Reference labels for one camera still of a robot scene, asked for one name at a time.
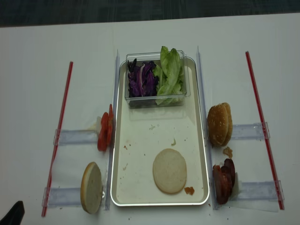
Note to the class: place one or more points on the clear plastic salad box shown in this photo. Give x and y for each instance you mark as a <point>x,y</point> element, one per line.
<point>141,102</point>

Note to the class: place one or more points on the red rail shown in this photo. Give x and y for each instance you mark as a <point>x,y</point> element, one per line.
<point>277,183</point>
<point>57,136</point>

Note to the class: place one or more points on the sesame bun top front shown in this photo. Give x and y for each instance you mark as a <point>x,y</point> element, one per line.
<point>218,124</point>

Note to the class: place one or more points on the clear cross rail lower right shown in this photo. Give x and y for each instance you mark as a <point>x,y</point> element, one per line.
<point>266,190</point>

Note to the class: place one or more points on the upright bun half left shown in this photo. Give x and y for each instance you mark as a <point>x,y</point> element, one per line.
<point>91,188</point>

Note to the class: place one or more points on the tomato slice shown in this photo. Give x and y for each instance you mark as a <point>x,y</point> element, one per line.
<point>110,125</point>
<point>102,137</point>

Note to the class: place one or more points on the red rail left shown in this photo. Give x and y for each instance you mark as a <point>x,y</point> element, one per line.
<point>57,136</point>

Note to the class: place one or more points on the crumb scrap by buns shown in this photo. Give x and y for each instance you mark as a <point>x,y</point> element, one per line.
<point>228,151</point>

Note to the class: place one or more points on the green lettuce leaves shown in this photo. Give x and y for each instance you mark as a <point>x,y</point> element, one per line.
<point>170,75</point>

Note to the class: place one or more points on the rear tomato slice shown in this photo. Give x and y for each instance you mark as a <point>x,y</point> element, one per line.
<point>110,125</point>

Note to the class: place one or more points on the cream metal tray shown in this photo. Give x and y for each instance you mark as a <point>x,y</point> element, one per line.
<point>142,133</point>

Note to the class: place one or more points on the red rail right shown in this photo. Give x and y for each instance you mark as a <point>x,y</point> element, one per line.
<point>277,183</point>

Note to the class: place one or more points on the clear long rail right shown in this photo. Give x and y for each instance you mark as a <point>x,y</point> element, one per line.
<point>207,143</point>

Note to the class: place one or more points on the front tomato slice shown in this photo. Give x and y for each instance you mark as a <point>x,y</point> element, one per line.
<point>102,137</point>

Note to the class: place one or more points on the meat scrap on tray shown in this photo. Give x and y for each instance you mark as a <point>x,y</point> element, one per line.
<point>189,190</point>

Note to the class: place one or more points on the flat bun slice on tray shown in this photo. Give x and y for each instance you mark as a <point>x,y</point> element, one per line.
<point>169,171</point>

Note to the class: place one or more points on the clear cross rail upper right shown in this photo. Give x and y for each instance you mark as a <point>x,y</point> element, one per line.
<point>256,131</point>

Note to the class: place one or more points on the dark meat patty slices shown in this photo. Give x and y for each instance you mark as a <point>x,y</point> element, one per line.
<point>224,180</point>

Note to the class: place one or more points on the clear cross rail upper left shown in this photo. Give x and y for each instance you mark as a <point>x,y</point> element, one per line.
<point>77,137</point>

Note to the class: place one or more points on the purple cabbage leaves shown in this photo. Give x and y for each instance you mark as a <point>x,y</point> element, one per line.
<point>142,82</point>

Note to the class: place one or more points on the clear cross rail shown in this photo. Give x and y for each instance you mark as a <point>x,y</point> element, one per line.
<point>266,190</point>
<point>59,197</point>
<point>77,137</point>
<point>256,131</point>

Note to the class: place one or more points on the clear cross rail lower left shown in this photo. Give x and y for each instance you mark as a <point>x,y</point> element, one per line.
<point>59,197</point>

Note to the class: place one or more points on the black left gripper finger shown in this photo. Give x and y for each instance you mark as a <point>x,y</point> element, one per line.
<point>14,215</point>

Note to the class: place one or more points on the sesame bun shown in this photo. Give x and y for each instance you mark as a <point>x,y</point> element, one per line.
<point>218,124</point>
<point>230,124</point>

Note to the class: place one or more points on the sesame bun top rear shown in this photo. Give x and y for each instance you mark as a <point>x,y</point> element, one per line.
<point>230,124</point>

